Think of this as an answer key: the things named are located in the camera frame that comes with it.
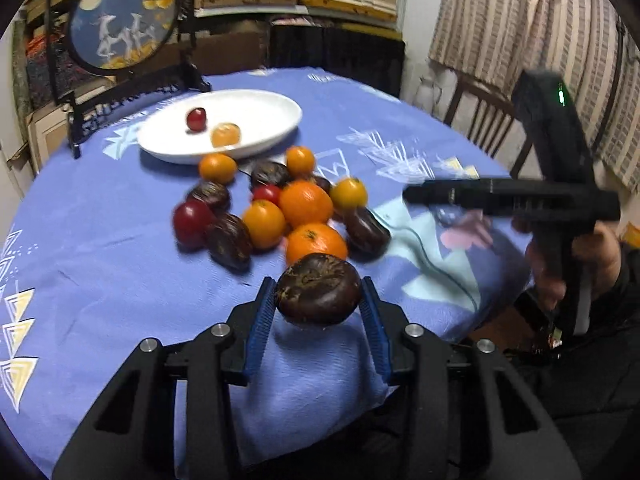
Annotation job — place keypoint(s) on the dark mangosteen front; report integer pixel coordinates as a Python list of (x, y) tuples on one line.
[(319, 289)]

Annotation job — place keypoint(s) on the white round plate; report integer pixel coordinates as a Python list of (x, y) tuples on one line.
[(239, 123)]

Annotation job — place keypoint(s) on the small orange kumquat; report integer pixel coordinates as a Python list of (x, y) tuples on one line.
[(266, 224)]

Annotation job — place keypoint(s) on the white thermos bottle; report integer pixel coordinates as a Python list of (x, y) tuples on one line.
[(427, 95)]

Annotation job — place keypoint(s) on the black cabinet behind table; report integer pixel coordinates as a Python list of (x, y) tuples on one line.
[(373, 60)]

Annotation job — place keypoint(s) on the round embroidered deer screen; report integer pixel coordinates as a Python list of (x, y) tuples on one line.
[(113, 38)]

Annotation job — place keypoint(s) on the small orange top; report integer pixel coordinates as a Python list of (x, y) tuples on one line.
[(218, 168)]

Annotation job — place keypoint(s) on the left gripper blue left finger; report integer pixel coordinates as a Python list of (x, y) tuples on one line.
[(263, 310)]

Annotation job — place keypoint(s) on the small orange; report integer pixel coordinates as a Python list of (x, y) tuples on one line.
[(218, 168), (300, 161)]

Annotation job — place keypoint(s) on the dark red plum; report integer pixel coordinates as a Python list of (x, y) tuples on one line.
[(191, 220), (196, 119)]

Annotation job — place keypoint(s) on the dark wooden chair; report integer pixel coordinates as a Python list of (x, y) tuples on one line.
[(493, 115)]

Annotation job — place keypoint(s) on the small yellow orange fruit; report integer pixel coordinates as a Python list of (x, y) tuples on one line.
[(348, 194)]

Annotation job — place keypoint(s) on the small red cherry tomato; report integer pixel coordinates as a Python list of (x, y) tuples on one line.
[(268, 192)]

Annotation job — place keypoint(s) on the dark mangosteen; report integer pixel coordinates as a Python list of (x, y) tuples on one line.
[(319, 289), (366, 236), (214, 195), (267, 172), (228, 242)]

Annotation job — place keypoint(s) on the striped beige curtain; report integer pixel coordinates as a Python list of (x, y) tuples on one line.
[(494, 40)]

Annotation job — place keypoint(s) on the large orange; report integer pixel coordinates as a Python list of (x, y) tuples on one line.
[(314, 237), (304, 202)]

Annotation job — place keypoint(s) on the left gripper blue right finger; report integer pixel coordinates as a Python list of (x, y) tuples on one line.
[(378, 341)]

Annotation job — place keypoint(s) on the pale yellow orange fruit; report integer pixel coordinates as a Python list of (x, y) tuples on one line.
[(225, 134)]

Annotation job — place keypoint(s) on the large orange front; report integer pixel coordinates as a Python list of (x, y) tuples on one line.
[(314, 237)]

